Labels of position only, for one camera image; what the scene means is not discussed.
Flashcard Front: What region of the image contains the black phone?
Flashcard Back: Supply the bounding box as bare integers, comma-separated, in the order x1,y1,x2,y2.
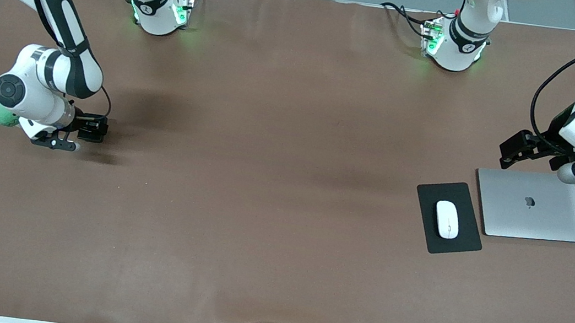
81,119,108,138

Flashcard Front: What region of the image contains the white computer mouse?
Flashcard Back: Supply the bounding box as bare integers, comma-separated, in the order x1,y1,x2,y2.
432,199,464,241

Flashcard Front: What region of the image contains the black mouse pad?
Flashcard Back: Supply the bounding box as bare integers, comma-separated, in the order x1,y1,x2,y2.
409,177,491,261

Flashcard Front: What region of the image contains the silver laptop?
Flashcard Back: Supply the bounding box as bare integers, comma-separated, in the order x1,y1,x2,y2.
469,163,575,247

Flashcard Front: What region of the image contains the black left arm base cable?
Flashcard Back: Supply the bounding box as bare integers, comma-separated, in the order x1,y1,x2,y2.
377,1,432,40

